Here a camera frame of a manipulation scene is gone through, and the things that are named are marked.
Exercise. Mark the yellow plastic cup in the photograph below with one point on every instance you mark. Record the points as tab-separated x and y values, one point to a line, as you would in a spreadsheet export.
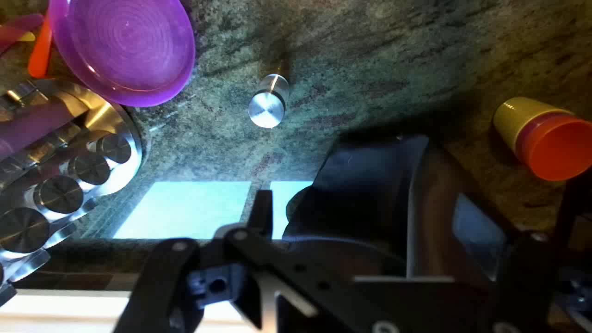
515	120

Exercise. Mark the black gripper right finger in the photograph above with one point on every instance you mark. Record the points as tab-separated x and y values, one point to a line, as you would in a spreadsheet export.
524	283

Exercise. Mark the silver pot lid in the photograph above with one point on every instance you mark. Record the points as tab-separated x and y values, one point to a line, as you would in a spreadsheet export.
37	140

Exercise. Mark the white window frame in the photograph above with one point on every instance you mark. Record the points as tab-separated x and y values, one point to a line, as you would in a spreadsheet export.
61	310

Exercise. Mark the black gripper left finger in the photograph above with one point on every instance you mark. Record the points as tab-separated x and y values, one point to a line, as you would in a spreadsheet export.
204	288

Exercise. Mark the purple plastic plate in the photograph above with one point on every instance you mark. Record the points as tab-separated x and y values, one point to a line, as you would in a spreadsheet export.
122	46

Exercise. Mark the yellow-green plastic utensil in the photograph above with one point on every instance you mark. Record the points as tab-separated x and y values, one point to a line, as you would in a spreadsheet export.
26	37

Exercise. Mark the orange plastic utensil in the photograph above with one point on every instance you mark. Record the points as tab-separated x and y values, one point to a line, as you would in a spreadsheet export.
41	51

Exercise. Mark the orange plastic cup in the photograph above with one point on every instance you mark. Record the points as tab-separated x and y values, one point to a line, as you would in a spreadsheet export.
557	148

